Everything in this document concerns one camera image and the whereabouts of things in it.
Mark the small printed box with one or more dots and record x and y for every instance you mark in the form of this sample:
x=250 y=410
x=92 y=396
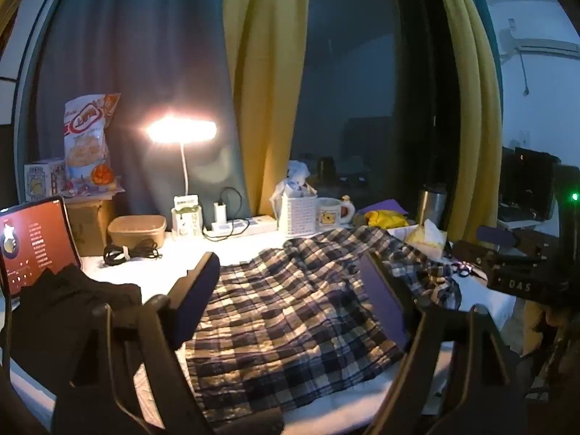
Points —
x=40 y=179

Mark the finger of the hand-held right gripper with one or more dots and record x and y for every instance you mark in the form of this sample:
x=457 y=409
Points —
x=471 y=251
x=496 y=236

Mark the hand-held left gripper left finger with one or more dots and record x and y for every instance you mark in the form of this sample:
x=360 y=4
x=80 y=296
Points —
x=197 y=287

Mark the black cloth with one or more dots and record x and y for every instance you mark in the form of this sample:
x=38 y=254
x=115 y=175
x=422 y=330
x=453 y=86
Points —
x=68 y=299

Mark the black monitor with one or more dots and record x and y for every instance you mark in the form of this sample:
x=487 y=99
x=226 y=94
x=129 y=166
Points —
x=530 y=176

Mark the plaid pants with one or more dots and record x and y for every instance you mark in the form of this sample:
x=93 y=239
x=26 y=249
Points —
x=294 y=317

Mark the yellow curtain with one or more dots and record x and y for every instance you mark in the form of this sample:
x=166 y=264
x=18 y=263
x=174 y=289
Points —
x=475 y=99
x=267 y=77

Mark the white air conditioner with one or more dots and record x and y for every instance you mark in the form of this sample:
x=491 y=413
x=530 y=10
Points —
x=548 y=46

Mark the purple cloth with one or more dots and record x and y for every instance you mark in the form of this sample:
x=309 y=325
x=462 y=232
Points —
x=389 y=205

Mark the white plastic basket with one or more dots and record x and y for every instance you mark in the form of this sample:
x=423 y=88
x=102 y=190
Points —
x=297 y=215

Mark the yellow tissue pack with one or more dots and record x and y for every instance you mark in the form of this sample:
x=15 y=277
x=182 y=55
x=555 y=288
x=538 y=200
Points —
x=428 y=238

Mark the tablet with red screen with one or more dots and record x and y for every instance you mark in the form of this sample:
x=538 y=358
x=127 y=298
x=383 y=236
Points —
x=36 y=240

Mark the steel tumbler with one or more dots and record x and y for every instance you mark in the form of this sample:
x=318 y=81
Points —
x=430 y=206

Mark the white desk lamp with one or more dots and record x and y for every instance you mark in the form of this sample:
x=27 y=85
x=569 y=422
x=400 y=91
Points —
x=181 y=129

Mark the white charger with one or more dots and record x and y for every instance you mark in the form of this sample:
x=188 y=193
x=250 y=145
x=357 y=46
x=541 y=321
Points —
x=220 y=213

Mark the white power strip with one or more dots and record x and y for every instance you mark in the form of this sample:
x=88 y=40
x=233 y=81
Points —
x=253 y=225

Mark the green white milk carton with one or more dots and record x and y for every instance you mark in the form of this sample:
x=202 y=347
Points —
x=186 y=217

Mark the brown food container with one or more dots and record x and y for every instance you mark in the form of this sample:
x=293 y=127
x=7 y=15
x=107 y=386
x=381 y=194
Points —
x=136 y=231

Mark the dark window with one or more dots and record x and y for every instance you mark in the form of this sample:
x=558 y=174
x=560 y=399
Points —
x=362 y=77

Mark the white textured tablecloth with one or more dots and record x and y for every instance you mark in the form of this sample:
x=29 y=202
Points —
x=181 y=248

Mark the printed snack bag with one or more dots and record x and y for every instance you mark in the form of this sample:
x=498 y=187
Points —
x=88 y=145

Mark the white cartoon mug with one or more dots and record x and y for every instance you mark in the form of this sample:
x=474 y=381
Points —
x=328 y=213

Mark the yellow bag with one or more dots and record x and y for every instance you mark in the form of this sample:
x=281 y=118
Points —
x=385 y=218

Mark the white plastic bag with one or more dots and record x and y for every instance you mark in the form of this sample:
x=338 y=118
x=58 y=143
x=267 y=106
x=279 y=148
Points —
x=297 y=174

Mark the cardboard box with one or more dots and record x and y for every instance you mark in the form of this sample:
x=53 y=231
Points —
x=88 y=222

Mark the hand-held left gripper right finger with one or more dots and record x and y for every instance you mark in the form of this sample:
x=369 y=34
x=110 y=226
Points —
x=385 y=301

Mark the teal curtain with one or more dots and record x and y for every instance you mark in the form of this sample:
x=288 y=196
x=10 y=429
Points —
x=136 y=54

